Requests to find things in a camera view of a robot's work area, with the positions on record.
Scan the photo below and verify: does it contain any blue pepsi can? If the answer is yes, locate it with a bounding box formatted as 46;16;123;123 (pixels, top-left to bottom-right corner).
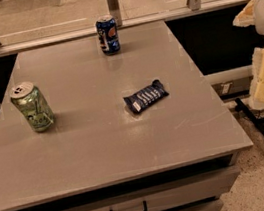
95;15;121;55

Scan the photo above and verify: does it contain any green soda can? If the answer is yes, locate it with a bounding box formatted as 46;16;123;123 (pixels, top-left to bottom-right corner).
10;81;55;132

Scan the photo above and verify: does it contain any dark blue snack packet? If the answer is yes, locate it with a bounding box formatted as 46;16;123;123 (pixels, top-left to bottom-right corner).
124;80;169;115

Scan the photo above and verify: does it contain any white horizontal railing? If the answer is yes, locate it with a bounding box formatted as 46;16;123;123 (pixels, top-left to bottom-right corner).
0;0;250;58

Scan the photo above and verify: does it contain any grey drawer cabinet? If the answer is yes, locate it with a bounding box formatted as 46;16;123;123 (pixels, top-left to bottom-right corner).
0;21;252;211

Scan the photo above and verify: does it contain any middle metal railing bracket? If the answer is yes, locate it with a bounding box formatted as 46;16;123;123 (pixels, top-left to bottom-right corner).
106;0;123;27

